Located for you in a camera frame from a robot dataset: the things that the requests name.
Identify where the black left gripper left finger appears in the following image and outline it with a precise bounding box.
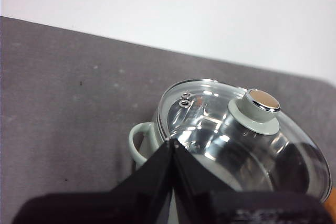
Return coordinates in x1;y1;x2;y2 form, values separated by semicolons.
10;139;176;224

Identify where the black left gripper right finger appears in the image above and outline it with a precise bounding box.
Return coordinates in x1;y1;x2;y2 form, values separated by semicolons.
172;141;334;224

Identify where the glass lid with green knob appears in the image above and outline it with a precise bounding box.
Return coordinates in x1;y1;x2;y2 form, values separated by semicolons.
156;78;332;204

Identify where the pale green electric pot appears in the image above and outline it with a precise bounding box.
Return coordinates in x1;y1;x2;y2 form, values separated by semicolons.
128;120;328;224

